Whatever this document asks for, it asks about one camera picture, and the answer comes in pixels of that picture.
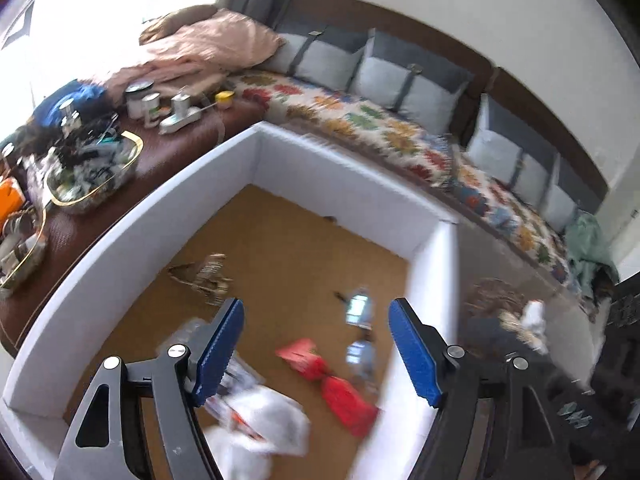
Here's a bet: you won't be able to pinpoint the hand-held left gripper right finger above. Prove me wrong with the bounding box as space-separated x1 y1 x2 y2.
389 297 576 480

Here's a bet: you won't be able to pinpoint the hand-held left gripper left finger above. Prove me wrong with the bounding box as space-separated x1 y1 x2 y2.
50 298 246 480

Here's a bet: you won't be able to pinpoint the black framed glasses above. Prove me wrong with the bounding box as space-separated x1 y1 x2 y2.
334 286 382 391

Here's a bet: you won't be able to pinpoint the red snack packet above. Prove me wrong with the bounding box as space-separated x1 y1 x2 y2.
276 338 382 438

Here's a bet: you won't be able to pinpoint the brown toothed hair clip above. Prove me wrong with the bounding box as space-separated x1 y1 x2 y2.
167 254 235 307

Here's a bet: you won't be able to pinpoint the white plastic bag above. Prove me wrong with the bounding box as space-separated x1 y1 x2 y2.
215 389 312 458

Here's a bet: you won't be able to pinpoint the white cardboard box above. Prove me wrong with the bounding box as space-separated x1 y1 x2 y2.
0 121 461 480

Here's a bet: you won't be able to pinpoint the floral sofa cover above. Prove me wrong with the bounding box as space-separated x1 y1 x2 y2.
440 155 573 291
227 70 456 186

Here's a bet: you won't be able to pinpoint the brown leather side table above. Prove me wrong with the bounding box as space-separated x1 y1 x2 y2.
0 95 266 356

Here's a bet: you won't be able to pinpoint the dark carved wooden furniture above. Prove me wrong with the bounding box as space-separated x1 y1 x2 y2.
545 270 640 480

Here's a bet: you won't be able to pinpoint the green blanket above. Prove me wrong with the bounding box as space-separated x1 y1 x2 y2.
564 212 621 291

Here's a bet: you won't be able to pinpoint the gold rimmed glass tray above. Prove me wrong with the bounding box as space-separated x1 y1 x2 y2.
47 130 144 214
0 200 49 302

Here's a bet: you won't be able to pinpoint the grey two-tone sofa cushion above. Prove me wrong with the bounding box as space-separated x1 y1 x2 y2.
262 17 371 91
542 152 608 233
350 27 476 136
462 92 561 191

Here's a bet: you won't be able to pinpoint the white jar green label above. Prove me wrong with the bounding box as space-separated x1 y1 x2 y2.
141 92 162 128

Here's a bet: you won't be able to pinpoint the orange packet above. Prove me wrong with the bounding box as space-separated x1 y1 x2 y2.
0 180 26 231

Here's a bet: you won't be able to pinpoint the metal tin can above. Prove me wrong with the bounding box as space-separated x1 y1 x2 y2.
124 81 156 120

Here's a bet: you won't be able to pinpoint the blue bag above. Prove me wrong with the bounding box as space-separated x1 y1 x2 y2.
32 80 108 128

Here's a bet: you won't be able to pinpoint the pink blanket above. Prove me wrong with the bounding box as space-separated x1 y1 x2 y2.
107 4 286 98

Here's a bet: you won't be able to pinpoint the brown wooden sofa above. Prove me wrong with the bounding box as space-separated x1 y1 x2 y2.
270 0 621 301

